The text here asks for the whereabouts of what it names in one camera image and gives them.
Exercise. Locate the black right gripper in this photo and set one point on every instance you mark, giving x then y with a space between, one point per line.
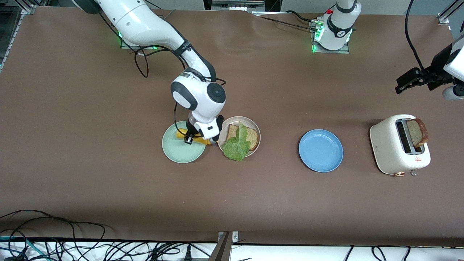
191 129

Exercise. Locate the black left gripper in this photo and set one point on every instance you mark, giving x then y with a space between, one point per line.
433 75

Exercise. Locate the yellow squeeze bottle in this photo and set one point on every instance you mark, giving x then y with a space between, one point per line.
181 134

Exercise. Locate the green lettuce leaf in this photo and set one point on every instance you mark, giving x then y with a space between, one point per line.
235 148

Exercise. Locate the brown bread slice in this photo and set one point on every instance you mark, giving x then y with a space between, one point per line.
417 133
253 139

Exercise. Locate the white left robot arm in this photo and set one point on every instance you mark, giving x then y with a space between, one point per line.
456 58

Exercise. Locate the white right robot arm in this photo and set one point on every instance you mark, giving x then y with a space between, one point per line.
203 96

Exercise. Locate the mint green plate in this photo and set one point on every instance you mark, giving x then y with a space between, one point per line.
177 152

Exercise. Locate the beige plate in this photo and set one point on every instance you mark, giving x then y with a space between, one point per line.
251 125

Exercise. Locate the blue plate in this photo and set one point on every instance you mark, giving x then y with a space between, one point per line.
320 150

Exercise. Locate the cream white toaster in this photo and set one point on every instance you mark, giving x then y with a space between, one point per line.
388 148

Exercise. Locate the black power plug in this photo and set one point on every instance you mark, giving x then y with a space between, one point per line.
188 253

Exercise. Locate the black metal equipment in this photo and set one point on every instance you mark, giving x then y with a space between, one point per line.
237 5

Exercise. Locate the aluminium frame profile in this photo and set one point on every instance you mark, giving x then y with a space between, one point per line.
443 18

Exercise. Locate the metal stand post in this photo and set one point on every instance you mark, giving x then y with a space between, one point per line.
221 250

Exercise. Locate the aluminium frame rail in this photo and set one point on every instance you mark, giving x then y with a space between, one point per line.
21 25

